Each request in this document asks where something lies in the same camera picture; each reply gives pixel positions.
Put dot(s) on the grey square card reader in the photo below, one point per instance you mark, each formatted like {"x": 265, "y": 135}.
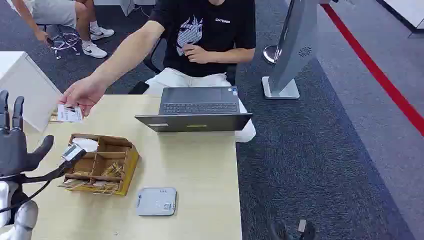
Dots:
{"x": 156, "y": 201}

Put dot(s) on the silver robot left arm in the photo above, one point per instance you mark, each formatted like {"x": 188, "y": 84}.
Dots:
{"x": 23, "y": 215}

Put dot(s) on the person on stool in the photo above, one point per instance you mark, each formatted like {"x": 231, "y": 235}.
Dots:
{"x": 56, "y": 11}

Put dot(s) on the black robot foot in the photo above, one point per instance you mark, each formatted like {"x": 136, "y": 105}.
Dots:
{"x": 278, "y": 230}
{"x": 306, "y": 229}

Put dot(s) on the white platform with black edge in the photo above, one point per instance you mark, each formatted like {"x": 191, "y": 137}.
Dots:
{"x": 405, "y": 11}

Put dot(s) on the seated person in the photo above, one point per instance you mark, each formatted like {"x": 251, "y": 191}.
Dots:
{"x": 205, "y": 30}

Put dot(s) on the yellow patterned card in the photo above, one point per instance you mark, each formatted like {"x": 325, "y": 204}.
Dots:
{"x": 113, "y": 169}

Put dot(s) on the plain white card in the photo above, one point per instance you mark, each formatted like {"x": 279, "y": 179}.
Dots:
{"x": 86, "y": 144}

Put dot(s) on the red floor tape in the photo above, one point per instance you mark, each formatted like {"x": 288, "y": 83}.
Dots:
{"x": 374, "y": 69}

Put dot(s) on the white cabinet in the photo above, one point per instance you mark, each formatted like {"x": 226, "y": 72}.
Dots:
{"x": 30, "y": 86}

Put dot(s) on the round chrome stand base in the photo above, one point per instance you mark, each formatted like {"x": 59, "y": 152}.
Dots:
{"x": 271, "y": 54}

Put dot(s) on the wooden card box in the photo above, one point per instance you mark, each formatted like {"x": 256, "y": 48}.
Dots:
{"x": 109, "y": 165}

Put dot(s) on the white printed card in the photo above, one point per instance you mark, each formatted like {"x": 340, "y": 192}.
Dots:
{"x": 69, "y": 114}

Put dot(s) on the chrome stool base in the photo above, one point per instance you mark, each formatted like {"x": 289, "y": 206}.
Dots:
{"x": 66, "y": 41}

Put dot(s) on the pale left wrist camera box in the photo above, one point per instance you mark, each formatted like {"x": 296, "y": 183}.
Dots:
{"x": 71, "y": 152}

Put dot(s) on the dark grey laptop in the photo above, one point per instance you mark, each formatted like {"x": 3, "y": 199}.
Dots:
{"x": 198, "y": 106}

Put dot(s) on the person's left hand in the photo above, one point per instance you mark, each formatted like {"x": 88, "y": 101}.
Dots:
{"x": 195, "y": 54}

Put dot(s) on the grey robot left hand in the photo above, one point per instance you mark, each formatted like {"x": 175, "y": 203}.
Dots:
{"x": 12, "y": 150}

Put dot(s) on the black robot left foot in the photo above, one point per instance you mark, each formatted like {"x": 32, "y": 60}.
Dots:
{"x": 278, "y": 230}

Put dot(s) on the black robot right foot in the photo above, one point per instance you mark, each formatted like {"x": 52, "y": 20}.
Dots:
{"x": 306, "y": 229}

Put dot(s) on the person's right hand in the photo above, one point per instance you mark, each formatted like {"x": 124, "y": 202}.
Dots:
{"x": 84, "y": 92}

